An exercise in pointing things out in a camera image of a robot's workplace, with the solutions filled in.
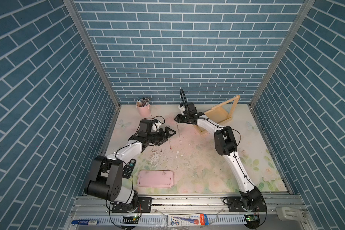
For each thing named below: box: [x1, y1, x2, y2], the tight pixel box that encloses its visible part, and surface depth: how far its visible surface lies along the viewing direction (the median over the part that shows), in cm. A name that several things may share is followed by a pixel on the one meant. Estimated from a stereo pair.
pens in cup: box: [136, 97, 150, 107], surface depth 107 cm
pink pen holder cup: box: [136, 103, 151, 117], surface depth 111 cm
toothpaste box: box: [167, 213, 209, 227], surface depth 70 cm
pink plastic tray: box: [137, 169, 174, 189], surface depth 82 cm
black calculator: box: [122, 158, 137, 179], surface depth 86 cm
